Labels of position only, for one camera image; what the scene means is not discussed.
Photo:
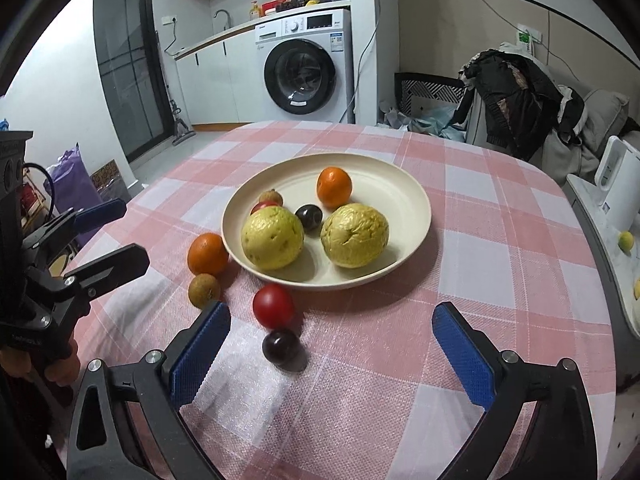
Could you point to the red tomato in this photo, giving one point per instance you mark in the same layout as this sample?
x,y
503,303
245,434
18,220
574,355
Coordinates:
x,y
273,307
264,204

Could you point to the wrinkled yellow passion fruit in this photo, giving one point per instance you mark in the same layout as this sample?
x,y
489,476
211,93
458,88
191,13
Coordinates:
x,y
354,235

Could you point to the smooth yellow spotted fruit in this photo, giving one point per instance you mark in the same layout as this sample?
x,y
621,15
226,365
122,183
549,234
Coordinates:
x,y
272,238

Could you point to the black glass door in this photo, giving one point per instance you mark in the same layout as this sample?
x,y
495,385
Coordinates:
x,y
131,74

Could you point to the left hand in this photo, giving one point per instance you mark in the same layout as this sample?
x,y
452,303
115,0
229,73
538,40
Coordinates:
x,y
20,364

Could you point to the dark purple plum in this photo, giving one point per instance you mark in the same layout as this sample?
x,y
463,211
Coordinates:
x,y
280,346

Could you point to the brown longan with stem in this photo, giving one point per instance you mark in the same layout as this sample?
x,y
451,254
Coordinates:
x,y
271,196

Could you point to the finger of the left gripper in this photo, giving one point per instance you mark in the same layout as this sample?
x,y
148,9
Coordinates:
x,y
96,278
58,233

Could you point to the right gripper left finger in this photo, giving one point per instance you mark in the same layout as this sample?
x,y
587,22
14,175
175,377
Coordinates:
x,y
104,443

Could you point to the white washing machine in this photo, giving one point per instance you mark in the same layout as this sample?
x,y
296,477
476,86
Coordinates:
x,y
305,67

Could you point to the purple bag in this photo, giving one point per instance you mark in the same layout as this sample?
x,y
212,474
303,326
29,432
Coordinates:
x,y
72,185

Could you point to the small green lime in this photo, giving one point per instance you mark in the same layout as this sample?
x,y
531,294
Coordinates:
x,y
626,242

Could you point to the brown longan on table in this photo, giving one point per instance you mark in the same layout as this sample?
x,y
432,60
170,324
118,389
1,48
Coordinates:
x,y
204,289

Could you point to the pile of dark clothes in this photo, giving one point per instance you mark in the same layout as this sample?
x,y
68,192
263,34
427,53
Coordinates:
x,y
522,103

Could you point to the black patterned basket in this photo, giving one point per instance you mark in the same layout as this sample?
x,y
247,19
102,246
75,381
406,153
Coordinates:
x,y
416,93

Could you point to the white electric kettle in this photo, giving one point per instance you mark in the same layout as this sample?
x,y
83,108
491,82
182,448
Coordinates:
x,y
618,179

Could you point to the grey pillow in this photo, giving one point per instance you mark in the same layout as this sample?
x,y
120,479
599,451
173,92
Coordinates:
x,y
607,112

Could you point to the cream round plate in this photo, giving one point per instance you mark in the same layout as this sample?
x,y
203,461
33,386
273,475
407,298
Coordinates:
x,y
381,185

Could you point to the white kitchen cabinet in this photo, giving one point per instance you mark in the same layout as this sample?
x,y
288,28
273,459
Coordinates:
x,y
221,84

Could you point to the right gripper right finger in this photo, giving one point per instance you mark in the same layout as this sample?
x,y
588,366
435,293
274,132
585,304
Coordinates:
x,y
559,443

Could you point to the orange in plate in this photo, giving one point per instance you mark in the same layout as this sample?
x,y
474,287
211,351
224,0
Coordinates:
x,y
334,187

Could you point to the orange on table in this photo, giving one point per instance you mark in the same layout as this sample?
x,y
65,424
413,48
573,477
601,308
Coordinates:
x,y
207,254

